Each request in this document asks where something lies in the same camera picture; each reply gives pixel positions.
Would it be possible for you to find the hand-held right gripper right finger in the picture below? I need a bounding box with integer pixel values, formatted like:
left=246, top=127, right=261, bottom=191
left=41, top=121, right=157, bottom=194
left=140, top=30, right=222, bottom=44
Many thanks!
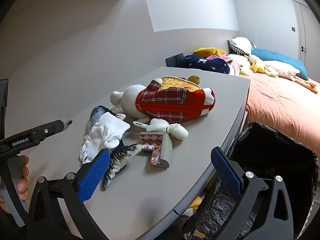
left=184, top=146, right=295, bottom=240

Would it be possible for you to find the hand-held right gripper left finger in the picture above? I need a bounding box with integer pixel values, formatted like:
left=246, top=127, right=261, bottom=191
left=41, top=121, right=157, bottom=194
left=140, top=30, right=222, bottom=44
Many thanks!
left=26, top=149, right=112, bottom=240

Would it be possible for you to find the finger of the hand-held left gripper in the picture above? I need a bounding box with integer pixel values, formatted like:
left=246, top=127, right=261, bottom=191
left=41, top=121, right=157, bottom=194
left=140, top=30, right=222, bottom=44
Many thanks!
left=37, top=119, right=66, bottom=141

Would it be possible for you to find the grey white fish plush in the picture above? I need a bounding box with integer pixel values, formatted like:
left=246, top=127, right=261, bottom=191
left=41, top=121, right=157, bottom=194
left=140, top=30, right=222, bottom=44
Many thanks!
left=87, top=106, right=143, bottom=191

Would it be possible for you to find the white quilted cloth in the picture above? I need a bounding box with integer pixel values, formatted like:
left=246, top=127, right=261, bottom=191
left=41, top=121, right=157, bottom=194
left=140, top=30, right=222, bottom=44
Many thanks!
left=79, top=112, right=131, bottom=165

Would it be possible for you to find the trash bin with black bag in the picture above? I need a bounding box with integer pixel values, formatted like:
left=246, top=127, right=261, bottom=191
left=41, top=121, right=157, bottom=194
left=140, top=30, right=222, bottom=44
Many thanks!
left=185, top=122, right=319, bottom=240

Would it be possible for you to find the grey foam corner guard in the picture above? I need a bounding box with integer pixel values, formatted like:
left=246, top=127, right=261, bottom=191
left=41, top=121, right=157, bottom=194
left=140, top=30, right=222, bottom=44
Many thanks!
left=139, top=131, right=173, bottom=168

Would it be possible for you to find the white rabbit plush red plaid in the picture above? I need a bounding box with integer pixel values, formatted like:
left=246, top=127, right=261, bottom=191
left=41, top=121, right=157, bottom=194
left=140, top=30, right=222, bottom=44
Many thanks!
left=110, top=79, right=216, bottom=123

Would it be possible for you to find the yellow paper cup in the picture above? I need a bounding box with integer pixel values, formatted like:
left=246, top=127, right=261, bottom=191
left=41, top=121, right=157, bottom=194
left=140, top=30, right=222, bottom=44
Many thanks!
left=160, top=76, right=200, bottom=92

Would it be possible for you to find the person's left hand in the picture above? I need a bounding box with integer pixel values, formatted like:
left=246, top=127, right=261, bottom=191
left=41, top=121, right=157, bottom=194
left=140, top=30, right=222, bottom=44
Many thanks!
left=15, top=155, right=30, bottom=201

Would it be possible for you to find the yellow soft toy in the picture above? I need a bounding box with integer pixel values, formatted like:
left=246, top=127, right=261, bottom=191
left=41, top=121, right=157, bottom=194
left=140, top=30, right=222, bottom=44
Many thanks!
left=187, top=196, right=202, bottom=210

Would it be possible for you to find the bed with orange sheet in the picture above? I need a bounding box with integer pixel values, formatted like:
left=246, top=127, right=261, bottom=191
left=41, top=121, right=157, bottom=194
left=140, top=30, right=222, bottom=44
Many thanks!
left=226, top=55, right=320, bottom=160

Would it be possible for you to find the yellow duck plush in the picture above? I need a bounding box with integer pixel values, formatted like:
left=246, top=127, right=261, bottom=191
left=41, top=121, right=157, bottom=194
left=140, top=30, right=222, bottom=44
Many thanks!
left=251, top=62, right=267, bottom=73

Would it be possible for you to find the dark navy patterned pillow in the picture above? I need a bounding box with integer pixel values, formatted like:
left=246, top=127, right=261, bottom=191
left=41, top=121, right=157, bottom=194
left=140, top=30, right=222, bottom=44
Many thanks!
left=179, top=54, right=231, bottom=75

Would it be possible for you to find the cream dotted pillow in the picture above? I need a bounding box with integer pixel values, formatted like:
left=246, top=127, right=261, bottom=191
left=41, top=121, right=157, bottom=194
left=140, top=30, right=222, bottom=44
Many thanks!
left=227, top=54, right=252, bottom=75

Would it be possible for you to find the white goose plush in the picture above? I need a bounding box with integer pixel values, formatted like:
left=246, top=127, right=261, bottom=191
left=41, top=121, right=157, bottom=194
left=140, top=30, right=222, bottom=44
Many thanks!
left=246, top=55, right=319, bottom=94

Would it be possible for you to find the mustard yellow plush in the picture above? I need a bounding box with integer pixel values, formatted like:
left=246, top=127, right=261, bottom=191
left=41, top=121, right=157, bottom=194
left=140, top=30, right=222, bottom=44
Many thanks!
left=193, top=47, right=227, bottom=58

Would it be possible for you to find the teal long cushion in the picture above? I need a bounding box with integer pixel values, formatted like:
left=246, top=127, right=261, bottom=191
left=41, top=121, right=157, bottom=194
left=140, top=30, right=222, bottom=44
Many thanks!
left=251, top=48, right=309, bottom=81

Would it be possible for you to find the patchwork checkered pillow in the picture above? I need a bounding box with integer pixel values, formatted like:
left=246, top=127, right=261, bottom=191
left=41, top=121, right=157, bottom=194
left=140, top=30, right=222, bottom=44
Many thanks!
left=228, top=37, right=257, bottom=56

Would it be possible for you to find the white door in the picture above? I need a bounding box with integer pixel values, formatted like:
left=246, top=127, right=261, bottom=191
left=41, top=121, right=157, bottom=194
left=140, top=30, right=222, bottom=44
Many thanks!
left=292, top=0, right=320, bottom=65

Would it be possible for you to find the black wall socket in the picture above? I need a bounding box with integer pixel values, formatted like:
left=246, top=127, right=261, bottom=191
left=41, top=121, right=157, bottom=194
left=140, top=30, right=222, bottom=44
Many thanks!
left=166, top=53, right=184, bottom=68

